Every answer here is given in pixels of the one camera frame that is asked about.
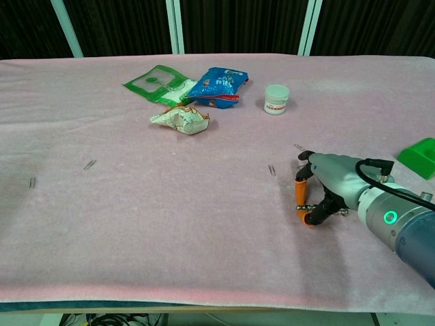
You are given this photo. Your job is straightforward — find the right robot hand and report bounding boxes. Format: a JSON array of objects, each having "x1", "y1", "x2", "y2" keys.
[{"x1": 294, "y1": 150, "x2": 371, "y2": 228}]

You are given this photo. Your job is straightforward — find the green toy brick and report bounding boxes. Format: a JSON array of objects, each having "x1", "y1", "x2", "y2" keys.
[{"x1": 396, "y1": 137, "x2": 435, "y2": 180}]

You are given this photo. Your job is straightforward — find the white plastic jar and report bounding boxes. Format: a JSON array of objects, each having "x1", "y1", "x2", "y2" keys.
[{"x1": 263, "y1": 84, "x2": 291, "y2": 115}]

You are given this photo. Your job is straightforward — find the pink table cloth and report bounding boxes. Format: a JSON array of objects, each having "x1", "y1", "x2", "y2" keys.
[{"x1": 0, "y1": 53, "x2": 435, "y2": 315}]

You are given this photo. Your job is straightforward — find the blue snack bag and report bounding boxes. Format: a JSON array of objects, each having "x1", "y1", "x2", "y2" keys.
[{"x1": 186, "y1": 67, "x2": 249, "y2": 110}]

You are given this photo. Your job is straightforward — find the black pleated curtain panel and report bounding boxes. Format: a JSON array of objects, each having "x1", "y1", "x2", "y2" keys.
[
  {"x1": 63, "y1": 0, "x2": 173, "y2": 57},
  {"x1": 179, "y1": 0, "x2": 309, "y2": 55},
  {"x1": 311, "y1": 0, "x2": 435, "y2": 58},
  {"x1": 0, "y1": 0, "x2": 75, "y2": 61}
]

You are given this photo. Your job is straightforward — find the crumpled white orange wrapper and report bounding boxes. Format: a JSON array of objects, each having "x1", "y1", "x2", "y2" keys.
[{"x1": 150, "y1": 104, "x2": 211, "y2": 136}]

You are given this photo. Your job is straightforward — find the green snack bag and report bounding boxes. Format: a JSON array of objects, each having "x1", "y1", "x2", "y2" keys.
[{"x1": 122, "y1": 64, "x2": 198, "y2": 105}]

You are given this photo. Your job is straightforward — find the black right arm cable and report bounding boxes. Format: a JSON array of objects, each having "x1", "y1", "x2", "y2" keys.
[{"x1": 355, "y1": 158, "x2": 435, "y2": 211}]

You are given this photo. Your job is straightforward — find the white partition post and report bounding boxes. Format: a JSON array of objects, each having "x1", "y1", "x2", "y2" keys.
[
  {"x1": 50, "y1": 0, "x2": 84, "y2": 58},
  {"x1": 165, "y1": 0, "x2": 186, "y2": 54},
  {"x1": 298, "y1": 0, "x2": 323, "y2": 56}
]

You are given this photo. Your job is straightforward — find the black floor cable bundle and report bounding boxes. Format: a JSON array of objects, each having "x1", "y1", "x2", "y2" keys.
[{"x1": 63, "y1": 312, "x2": 167, "y2": 326}]

